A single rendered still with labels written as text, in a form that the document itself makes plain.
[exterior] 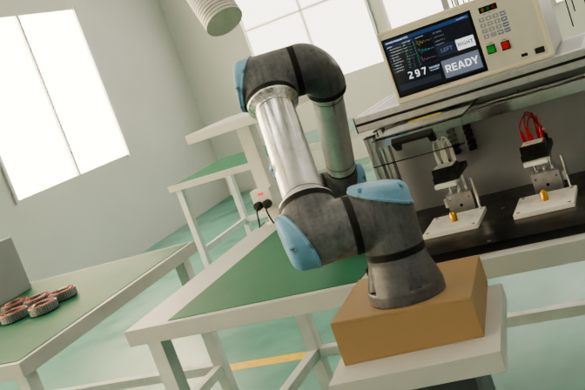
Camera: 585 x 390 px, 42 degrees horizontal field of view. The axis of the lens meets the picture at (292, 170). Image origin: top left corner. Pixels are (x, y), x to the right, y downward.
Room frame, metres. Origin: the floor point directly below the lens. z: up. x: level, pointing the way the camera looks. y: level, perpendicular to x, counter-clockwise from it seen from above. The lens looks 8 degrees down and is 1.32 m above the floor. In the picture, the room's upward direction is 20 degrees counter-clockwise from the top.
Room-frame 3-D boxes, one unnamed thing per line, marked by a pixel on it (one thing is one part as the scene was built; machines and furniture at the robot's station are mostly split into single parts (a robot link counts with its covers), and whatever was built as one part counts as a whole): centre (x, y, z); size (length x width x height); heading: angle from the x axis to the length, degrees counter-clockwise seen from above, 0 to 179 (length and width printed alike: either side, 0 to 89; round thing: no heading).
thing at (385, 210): (1.45, -0.13, 0.99); 0.13 x 0.12 x 0.14; 92
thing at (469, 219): (2.01, -0.37, 0.78); 0.15 x 0.15 x 0.01; 64
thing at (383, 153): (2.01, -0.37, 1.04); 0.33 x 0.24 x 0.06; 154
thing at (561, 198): (1.90, -0.58, 0.78); 0.15 x 0.15 x 0.01; 64
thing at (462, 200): (2.14, -0.43, 0.80); 0.08 x 0.05 x 0.06; 64
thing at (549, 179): (2.03, -0.65, 0.80); 0.08 x 0.05 x 0.06; 64
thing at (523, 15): (2.24, -0.63, 1.22); 0.44 x 0.39 x 0.20; 64
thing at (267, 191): (2.87, 0.09, 0.98); 0.37 x 0.35 x 0.46; 64
